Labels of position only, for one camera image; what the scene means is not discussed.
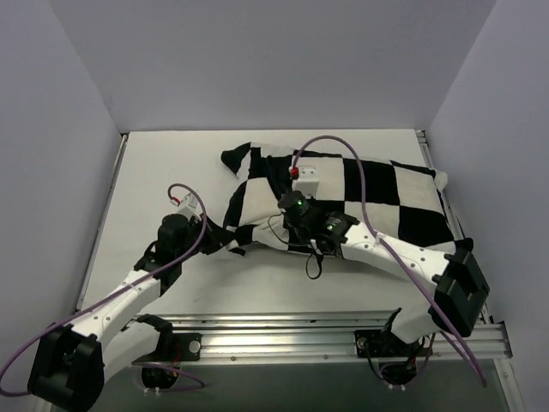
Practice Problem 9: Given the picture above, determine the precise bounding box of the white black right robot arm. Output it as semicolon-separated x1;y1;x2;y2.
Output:
278;191;490;354

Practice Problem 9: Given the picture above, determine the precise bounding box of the purple cable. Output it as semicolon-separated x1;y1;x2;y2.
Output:
0;184;208;396
291;135;488;387

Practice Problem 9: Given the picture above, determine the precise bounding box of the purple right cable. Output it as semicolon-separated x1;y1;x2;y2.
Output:
291;135;488;387

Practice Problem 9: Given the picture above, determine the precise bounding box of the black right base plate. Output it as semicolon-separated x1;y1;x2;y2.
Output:
353;330;386;359

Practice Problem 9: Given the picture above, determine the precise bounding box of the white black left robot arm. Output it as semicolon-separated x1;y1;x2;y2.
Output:
27;214;235;411

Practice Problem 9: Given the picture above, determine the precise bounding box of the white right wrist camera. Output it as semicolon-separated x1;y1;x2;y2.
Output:
290;166;319;198

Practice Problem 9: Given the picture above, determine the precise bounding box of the aluminium rail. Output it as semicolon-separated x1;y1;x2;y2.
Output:
75;134;129;312
414;130;468;241
102;315;514;366

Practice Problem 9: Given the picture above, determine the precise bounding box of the aluminium right side rail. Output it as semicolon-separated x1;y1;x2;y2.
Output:
414;130;468;241

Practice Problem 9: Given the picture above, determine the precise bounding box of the black white checkered pillowcase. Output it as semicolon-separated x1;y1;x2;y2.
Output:
220;142;474;254

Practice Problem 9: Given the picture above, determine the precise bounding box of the thin black wire loop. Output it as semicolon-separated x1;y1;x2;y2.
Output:
268;212;327;281

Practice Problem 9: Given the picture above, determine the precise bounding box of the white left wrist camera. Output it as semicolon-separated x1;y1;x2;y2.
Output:
170;193;201;221

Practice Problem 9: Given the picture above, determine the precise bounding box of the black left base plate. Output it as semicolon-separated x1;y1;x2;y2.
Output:
168;333;202;363

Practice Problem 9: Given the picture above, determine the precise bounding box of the aluminium left side rail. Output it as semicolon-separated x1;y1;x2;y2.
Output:
75;134;129;312

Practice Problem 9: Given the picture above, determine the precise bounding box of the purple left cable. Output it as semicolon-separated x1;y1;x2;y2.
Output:
0;184;208;396

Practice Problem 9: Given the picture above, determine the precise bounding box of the aluminium front rail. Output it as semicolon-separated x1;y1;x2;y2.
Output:
102;315;514;366

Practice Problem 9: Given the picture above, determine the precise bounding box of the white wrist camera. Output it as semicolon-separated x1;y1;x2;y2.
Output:
290;166;319;198
170;193;201;221

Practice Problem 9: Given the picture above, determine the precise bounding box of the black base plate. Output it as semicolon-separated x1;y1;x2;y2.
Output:
168;333;202;363
353;330;386;359

